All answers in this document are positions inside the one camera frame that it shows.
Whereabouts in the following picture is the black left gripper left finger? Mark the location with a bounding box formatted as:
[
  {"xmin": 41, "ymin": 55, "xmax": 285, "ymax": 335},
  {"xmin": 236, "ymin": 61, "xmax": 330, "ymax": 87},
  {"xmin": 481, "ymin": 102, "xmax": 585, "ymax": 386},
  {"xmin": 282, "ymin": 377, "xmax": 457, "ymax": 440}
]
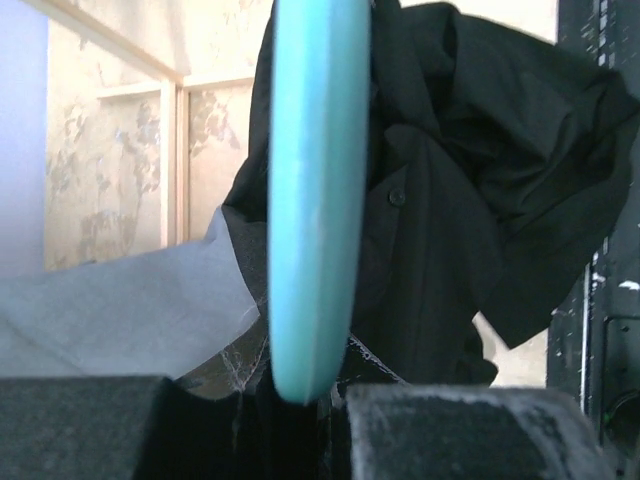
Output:
[{"xmin": 0, "ymin": 319, "xmax": 281, "ymax": 480}]

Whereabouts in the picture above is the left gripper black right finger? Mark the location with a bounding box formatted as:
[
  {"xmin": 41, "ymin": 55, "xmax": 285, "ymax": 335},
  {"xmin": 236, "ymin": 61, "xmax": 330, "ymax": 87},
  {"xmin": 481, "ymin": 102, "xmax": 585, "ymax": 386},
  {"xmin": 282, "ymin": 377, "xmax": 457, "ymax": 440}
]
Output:
[{"xmin": 324, "ymin": 334, "xmax": 616, "ymax": 480}]

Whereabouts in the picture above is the black shirt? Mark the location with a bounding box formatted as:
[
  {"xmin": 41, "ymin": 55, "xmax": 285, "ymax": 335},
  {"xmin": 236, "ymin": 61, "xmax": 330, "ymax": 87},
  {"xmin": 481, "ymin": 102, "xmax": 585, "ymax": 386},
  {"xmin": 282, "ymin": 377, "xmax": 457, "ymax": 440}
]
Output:
[{"xmin": 219, "ymin": 0, "xmax": 640, "ymax": 389}]

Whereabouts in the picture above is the teal plastic hanger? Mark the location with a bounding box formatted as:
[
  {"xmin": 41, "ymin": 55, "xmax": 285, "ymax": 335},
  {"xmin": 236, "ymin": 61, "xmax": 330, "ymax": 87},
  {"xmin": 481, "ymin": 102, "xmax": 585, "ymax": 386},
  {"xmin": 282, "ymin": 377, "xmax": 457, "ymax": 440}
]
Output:
[{"xmin": 267, "ymin": 0, "xmax": 371, "ymax": 404}]

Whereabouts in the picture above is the grey hanging shirt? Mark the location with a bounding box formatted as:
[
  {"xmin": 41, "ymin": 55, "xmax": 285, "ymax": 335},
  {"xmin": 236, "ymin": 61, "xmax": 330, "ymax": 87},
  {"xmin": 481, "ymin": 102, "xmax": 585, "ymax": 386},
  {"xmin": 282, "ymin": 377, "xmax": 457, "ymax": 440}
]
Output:
[{"xmin": 1, "ymin": 206, "xmax": 265, "ymax": 378}]

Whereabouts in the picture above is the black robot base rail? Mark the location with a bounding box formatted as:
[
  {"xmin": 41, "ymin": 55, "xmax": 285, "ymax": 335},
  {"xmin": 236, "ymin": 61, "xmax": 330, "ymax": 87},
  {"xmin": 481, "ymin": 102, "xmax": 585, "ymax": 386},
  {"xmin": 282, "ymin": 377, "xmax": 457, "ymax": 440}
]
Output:
[{"xmin": 547, "ymin": 1, "xmax": 639, "ymax": 479}]

